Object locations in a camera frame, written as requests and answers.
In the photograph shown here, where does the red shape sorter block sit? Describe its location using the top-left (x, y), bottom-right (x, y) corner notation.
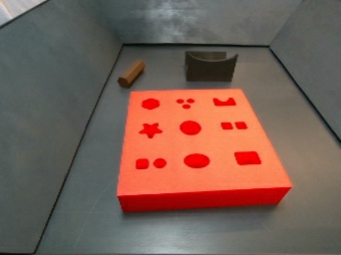
top-left (118, 89), bottom-right (292, 212)

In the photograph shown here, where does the dark grey curved stand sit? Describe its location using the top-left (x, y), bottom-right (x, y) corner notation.
top-left (185, 51), bottom-right (238, 82)

